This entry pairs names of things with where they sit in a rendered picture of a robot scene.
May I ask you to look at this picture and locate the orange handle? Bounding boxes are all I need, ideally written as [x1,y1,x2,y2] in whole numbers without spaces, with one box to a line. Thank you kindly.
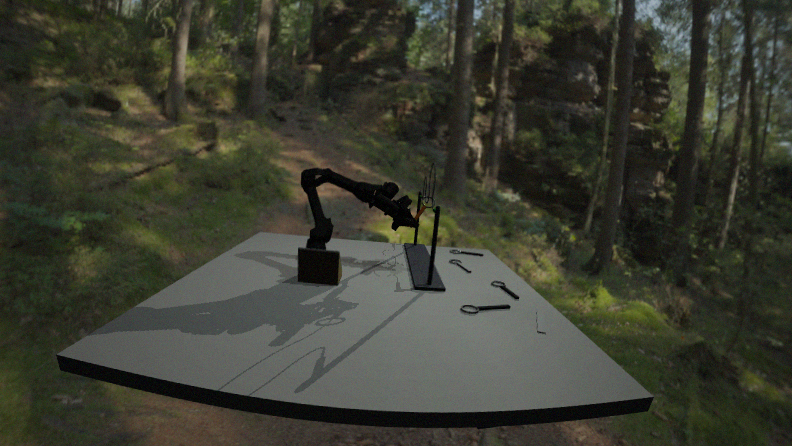
[409,196,435,228]

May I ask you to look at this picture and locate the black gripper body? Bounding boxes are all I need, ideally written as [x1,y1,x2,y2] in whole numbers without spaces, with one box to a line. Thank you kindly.
[383,198,412,231]

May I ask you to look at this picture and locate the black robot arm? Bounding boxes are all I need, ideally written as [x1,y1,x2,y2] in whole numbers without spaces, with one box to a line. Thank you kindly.
[301,168,399,250]

